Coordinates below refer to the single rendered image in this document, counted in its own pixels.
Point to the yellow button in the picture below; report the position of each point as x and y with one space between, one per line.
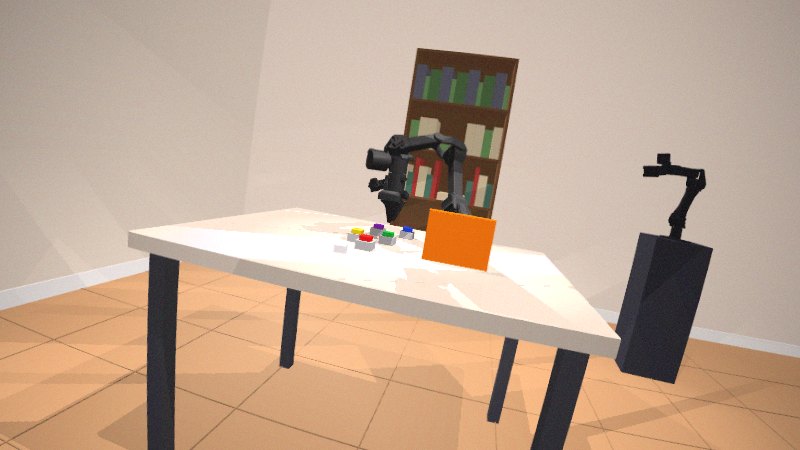
354 234

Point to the blue button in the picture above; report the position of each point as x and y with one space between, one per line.
407 233

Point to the green button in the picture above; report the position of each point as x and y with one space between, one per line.
387 238

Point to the purple button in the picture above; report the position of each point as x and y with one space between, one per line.
377 229

